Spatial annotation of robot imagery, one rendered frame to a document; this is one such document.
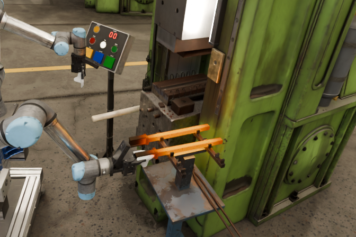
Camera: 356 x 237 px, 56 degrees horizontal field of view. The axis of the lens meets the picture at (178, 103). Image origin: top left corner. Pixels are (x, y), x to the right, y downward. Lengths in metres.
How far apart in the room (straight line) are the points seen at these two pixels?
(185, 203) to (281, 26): 1.04
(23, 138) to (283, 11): 1.34
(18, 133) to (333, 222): 2.44
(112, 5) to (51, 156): 4.22
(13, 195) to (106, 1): 4.84
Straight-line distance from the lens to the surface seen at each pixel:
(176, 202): 1.75
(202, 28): 1.91
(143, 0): 6.77
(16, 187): 2.60
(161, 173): 1.88
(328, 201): 3.23
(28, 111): 1.40
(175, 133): 1.72
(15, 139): 1.39
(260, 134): 2.25
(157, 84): 2.15
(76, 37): 2.09
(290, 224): 2.88
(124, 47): 2.33
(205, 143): 1.69
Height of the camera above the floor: 2.00
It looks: 31 degrees down
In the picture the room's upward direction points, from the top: 8 degrees clockwise
